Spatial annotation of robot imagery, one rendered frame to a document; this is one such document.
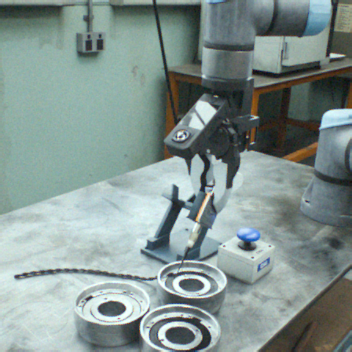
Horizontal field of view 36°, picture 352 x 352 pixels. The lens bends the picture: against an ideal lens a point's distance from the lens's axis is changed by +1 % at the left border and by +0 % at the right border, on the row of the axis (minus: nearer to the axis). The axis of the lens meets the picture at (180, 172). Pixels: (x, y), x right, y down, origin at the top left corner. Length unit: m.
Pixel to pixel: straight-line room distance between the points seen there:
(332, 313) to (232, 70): 0.74
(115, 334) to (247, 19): 0.46
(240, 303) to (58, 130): 1.96
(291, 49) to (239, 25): 2.16
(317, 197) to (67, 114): 1.76
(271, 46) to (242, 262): 2.15
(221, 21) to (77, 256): 0.47
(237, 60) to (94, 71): 2.04
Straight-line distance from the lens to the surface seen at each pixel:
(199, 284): 0.86
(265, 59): 2.98
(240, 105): 0.84
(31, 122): 2.59
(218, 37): 0.78
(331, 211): 1.16
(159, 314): 0.77
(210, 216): 0.86
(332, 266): 1.01
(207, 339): 0.73
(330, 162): 1.15
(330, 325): 1.31
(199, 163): 0.85
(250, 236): 0.90
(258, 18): 0.79
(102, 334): 0.74
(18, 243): 1.02
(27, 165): 2.63
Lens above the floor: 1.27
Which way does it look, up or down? 20 degrees down
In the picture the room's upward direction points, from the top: 3 degrees clockwise
